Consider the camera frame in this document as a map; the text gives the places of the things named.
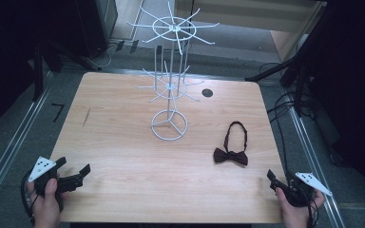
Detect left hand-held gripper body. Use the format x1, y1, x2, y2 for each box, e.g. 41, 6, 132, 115
28, 156, 85, 213

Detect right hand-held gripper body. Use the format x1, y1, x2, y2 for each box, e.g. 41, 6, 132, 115
274, 171, 334, 208

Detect dark red bow tie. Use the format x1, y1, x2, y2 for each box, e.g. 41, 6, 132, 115
213, 121, 250, 167

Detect white wire display rack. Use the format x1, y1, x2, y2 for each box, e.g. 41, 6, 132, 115
126, 1, 221, 143

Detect person's right hand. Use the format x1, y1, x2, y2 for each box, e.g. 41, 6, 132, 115
275, 187, 326, 228

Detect person's left hand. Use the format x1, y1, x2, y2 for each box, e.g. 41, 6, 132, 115
27, 178, 68, 228

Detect black metal stand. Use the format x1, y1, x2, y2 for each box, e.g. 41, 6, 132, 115
31, 40, 46, 103

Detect black tripod stand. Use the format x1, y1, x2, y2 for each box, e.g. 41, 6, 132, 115
244, 18, 317, 118

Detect black cabinet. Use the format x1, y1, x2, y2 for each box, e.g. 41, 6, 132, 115
74, 0, 120, 60

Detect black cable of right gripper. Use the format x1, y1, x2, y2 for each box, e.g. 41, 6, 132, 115
305, 190, 320, 228

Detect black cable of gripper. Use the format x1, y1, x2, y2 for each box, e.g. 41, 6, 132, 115
20, 170, 41, 226
305, 190, 320, 228

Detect metal floor rail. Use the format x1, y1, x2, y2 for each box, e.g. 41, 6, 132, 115
0, 71, 54, 211
288, 105, 347, 228

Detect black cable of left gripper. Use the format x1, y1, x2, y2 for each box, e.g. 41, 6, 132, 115
20, 170, 41, 226

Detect black floor cables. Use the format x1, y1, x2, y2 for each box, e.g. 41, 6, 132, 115
259, 62, 302, 179

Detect white cable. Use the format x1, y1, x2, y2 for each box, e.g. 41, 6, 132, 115
93, 43, 118, 70

